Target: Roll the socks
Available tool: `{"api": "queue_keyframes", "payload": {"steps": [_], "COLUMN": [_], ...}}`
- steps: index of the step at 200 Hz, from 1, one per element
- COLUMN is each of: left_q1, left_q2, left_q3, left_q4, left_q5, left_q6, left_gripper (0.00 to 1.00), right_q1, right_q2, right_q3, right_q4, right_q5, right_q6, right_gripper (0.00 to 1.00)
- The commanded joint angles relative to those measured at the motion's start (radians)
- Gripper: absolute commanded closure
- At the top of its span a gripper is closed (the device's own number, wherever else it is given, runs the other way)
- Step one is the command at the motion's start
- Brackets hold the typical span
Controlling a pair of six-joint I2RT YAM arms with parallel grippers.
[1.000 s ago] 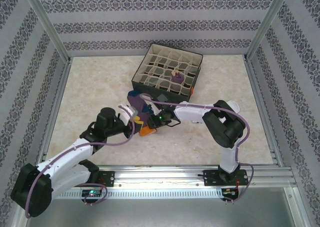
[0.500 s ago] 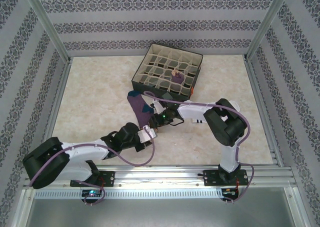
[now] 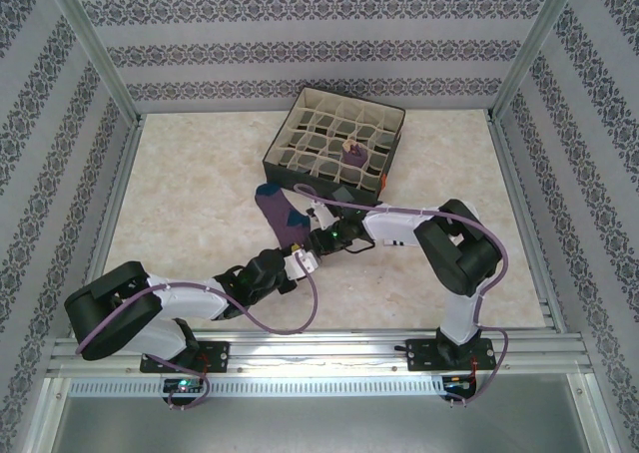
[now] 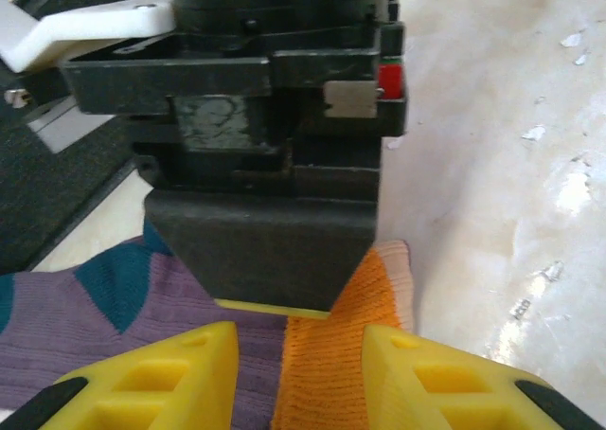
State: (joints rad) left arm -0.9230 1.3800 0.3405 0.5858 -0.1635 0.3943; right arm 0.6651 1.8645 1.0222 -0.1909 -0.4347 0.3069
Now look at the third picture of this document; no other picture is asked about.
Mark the purple sock teal toe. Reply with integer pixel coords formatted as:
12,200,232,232
254,182,314,250

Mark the purple sock peach toe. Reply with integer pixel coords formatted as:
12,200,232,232
340,138,369,171

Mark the dark grey fabric storage box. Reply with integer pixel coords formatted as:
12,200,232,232
262,87,406,208

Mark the small circuit board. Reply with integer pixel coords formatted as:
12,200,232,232
163,376,205,395
442,374,478,393

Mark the grey sheet metal panel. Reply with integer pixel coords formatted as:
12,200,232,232
29,372,615,453

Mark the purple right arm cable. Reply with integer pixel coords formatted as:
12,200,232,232
294,183,510,407

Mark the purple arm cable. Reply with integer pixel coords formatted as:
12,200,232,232
294,183,510,407
74,255,320,412

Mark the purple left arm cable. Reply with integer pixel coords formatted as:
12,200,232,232
74,255,320,412

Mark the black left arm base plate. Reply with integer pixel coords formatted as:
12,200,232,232
138,340,232,374

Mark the long aluminium mounting rail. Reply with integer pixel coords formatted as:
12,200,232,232
47,328,595,377

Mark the slotted grey cable duct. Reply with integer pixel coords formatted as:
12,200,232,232
67,376,448,398

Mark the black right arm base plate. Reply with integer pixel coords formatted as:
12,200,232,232
405,337,495,373

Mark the aluminium side rail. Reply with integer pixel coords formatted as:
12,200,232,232
69,113,147,337
486,111,568,332

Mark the aluminium frame post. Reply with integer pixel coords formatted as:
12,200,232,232
488,0,585,123
52,0,141,125

